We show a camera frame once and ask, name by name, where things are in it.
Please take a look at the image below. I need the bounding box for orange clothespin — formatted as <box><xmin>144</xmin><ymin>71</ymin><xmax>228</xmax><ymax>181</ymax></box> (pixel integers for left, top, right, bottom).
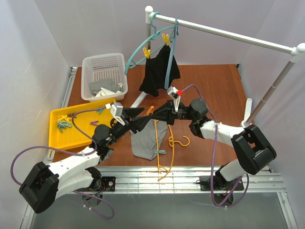
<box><xmin>145</xmin><ymin>106</ymin><xmax>154</xmax><ymax>116</ymax></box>

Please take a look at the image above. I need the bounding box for grey underwear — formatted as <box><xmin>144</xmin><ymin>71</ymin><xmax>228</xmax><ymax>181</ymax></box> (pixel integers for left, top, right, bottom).
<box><xmin>130</xmin><ymin>120</ymin><xmax>168</xmax><ymax>160</ymax></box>

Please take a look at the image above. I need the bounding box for yellow hanger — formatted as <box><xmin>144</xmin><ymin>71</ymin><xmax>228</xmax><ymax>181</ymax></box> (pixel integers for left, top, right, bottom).
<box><xmin>154</xmin><ymin>120</ymin><xmax>190</xmax><ymax>182</ymax></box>

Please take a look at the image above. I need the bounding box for light blue clothespin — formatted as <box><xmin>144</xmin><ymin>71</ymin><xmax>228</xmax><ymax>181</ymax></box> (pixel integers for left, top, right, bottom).
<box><xmin>154</xmin><ymin>150</ymin><xmax>166</xmax><ymax>154</ymax></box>

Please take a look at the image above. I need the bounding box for grey-blue hanger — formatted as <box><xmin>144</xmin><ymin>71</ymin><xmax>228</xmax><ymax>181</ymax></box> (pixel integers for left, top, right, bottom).
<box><xmin>164</xmin><ymin>18</ymin><xmax>178</xmax><ymax>90</ymax></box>

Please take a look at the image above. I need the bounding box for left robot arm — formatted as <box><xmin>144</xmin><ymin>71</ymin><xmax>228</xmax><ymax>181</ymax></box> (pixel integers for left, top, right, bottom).
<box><xmin>19</xmin><ymin>105</ymin><xmax>153</xmax><ymax>214</ymax></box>

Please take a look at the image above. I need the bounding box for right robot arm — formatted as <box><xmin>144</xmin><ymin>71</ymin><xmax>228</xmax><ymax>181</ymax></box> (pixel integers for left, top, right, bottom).
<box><xmin>152</xmin><ymin>98</ymin><xmax>277</xmax><ymax>184</ymax></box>

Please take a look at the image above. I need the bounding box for black underwear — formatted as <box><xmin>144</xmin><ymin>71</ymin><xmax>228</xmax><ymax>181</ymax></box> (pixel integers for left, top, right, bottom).
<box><xmin>139</xmin><ymin>45</ymin><xmax>171</xmax><ymax>97</ymax></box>

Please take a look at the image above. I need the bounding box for purple clothespin lower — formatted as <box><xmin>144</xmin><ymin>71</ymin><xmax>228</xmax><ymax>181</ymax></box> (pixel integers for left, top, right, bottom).
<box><xmin>90</xmin><ymin>120</ymin><xmax>99</xmax><ymax>125</ymax></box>

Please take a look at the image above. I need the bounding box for white cloth in basket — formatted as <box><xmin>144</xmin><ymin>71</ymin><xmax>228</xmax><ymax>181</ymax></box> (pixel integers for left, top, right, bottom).
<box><xmin>95</xmin><ymin>83</ymin><xmax>124</xmax><ymax>97</ymax></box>

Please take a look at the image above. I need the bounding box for dark grey cloth in basket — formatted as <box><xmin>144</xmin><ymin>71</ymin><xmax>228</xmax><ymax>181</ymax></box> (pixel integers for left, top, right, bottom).
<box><xmin>89</xmin><ymin>78</ymin><xmax>119</xmax><ymax>96</ymax></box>

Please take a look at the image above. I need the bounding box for white laundry basket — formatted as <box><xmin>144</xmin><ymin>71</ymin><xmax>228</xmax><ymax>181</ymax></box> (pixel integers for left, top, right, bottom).
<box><xmin>81</xmin><ymin>53</ymin><xmax>128</xmax><ymax>102</ymax></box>

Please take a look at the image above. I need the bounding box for yellow tray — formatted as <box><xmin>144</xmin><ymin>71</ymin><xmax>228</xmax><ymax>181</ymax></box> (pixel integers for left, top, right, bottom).
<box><xmin>49</xmin><ymin>98</ymin><xmax>116</xmax><ymax>150</ymax></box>

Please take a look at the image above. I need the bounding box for teal clothespin left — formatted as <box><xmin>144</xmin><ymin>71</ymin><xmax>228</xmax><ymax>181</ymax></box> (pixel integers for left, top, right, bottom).
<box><xmin>57</xmin><ymin>115</ymin><xmax>72</xmax><ymax>132</ymax></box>

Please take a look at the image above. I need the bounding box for yellow clothespin left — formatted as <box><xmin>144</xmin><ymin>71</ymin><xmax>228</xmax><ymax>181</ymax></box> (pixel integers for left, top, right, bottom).
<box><xmin>143</xmin><ymin>47</ymin><xmax>151</xmax><ymax>59</ymax></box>

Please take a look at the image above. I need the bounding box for yellow clothespin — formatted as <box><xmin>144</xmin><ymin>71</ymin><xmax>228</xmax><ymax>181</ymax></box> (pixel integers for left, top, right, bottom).
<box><xmin>162</xmin><ymin>33</ymin><xmax>170</xmax><ymax>46</ymax></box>
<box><xmin>143</xmin><ymin>47</ymin><xmax>151</xmax><ymax>59</ymax></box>

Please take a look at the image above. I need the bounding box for yellow clothespin right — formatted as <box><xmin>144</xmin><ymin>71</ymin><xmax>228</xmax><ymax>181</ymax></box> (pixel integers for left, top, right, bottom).
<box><xmin>162</xmin><ymin>33</ymin><xmax>170</xmax><ymax>46</ymax></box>

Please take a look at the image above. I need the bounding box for white clothes rack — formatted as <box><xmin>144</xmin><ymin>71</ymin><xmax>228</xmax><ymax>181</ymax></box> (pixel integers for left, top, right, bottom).
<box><xmin>128</xmin><ymin>5</ymin><xmax>305</xmax><ymax>157</ymax></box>

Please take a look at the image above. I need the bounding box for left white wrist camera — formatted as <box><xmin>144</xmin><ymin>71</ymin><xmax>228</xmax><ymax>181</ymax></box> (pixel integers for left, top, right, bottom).
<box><xmin>105</xmin><ymin>102</ymin><xmax>125</xmax><ymax>125</ymax></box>

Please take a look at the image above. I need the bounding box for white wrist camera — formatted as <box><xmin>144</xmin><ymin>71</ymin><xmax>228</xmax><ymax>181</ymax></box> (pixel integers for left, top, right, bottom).
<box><xmin>167</xmin><ymin>86</ymin><xmax>185</xmax><ymax>113</ymax></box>
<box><xmin>105</xmin><ymin>102</ymin><xmax>125</xmax><ymax>125</ymax></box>

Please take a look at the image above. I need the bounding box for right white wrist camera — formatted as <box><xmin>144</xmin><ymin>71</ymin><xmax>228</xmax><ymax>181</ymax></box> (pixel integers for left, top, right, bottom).
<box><xmin>167</xmin><ymin>86</ymin><xmax>185</xmax><ymax>113</ymax></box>

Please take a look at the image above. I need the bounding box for aluminium rail frame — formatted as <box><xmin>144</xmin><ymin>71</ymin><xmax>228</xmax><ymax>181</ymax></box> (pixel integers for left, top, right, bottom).
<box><xmin>20</xmin><ymin>66</ymin><xmax>298</xmax><ymax>229</ymax></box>

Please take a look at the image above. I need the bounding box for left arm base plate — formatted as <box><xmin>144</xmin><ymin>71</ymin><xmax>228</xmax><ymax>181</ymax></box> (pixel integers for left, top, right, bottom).
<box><xmin>77</xmin><ymin>177</ymin><xmax>116</xmax><ymax>192</ymax></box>

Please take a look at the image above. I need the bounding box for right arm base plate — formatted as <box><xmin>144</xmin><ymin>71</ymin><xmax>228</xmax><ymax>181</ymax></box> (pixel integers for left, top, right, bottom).
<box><xmin>199</xmin><ymin>175</ymin><xmax>246</xmax><ymax>191</ymax></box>

